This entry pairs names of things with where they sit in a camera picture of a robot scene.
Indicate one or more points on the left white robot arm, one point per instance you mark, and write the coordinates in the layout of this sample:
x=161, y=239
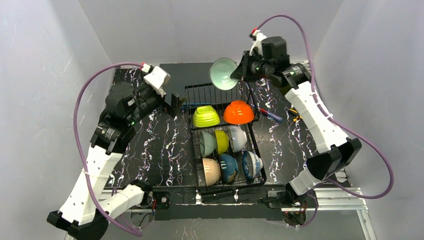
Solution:
x=82, y=215

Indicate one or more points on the blue red screwdriver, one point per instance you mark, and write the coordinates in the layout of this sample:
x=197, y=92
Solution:
x=271, y=115

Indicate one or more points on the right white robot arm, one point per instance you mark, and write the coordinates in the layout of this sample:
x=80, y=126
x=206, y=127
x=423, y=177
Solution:
x=268, y=59

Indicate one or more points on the dark grey flat box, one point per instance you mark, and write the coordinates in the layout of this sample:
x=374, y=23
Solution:
x=192, y=80

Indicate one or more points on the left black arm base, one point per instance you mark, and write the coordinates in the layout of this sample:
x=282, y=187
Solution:
x=150, y=201

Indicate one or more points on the dark blue beige bowl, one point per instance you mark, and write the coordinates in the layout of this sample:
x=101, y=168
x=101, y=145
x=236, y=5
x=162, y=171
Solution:
x=229, y=168

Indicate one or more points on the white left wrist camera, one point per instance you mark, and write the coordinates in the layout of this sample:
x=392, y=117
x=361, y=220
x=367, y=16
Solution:
x=156, y=77

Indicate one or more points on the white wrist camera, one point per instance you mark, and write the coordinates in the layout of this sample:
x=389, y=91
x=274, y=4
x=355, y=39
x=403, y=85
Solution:
x=156, y=77
x=257, y=37

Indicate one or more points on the yellow black T-handle hex key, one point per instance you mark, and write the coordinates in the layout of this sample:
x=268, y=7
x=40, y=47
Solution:
x=295, y=118

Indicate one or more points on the aluminium table edge rail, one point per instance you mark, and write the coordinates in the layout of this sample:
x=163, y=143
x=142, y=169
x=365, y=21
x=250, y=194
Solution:
x=336, y=145

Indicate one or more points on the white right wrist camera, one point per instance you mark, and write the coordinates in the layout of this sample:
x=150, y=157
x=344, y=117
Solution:
x=257, y=37

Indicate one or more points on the green white bowl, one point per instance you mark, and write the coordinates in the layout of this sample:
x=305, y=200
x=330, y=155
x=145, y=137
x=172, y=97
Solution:
x=205, y=116

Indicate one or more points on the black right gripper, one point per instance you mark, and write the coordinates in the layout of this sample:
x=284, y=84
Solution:
x=245, y=66

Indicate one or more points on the cream white bowl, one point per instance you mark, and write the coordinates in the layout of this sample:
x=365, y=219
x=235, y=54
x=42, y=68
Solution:
x=212, y=171

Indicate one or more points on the grey green small bowl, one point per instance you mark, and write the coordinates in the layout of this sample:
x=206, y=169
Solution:
x=220, y=74

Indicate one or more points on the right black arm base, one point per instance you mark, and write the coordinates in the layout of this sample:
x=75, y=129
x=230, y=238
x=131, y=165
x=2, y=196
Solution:
x=288, y=197

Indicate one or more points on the blue patterned bowl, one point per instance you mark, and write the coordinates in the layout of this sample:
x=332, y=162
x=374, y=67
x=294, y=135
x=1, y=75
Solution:
x=252, y=164

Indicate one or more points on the yellow green bowl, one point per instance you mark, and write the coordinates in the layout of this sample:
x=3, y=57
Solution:
x=222, y=141

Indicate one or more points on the black wire dish rack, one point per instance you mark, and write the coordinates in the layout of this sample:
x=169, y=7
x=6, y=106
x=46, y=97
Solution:
x=246, y=95

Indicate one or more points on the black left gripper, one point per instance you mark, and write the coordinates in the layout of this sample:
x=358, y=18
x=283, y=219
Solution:
x=168, y=102

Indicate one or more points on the pale green bowl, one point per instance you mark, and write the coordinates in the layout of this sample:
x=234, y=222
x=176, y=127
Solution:
x=207, y=143

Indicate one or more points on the orange white bowl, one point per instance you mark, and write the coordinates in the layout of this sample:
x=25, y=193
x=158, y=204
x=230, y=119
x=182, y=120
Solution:
x=238, y=112

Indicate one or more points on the dark striped white bowl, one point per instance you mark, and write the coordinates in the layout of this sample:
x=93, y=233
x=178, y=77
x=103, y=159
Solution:
x=237, y=138

